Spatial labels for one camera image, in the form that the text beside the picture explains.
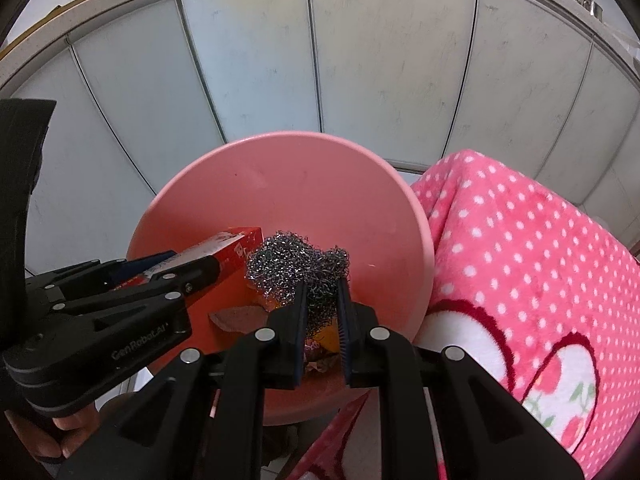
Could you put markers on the white kitchen cabinets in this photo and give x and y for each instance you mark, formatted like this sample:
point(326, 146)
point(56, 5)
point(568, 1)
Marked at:
point(144, 87)

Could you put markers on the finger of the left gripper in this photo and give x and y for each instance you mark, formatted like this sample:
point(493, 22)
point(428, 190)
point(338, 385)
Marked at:
point(185, 275)
point(107, 275)

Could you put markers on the red toothpaste box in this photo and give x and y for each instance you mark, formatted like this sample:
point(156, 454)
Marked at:
point(221, 312)

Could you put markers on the yellow foam net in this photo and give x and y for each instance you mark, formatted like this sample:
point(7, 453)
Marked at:
point(328, 338)

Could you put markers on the pink polka dot blanket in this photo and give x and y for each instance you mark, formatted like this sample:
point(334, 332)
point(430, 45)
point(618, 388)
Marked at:
point(540, 295)

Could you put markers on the pink plastic trash bin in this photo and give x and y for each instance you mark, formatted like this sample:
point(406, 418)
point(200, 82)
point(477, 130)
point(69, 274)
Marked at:
point(329, 190)

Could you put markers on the steel kettle pot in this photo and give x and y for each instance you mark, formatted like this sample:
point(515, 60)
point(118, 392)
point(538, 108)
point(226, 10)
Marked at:
point(593, 8)

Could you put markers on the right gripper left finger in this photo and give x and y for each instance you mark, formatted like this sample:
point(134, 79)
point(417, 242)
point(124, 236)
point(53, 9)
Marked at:
point(201, 416)

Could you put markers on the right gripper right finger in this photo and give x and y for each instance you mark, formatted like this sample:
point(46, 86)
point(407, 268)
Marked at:
point(441, 414)

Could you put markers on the person's left hand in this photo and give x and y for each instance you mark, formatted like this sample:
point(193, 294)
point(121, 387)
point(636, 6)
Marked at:
point(70, 433)

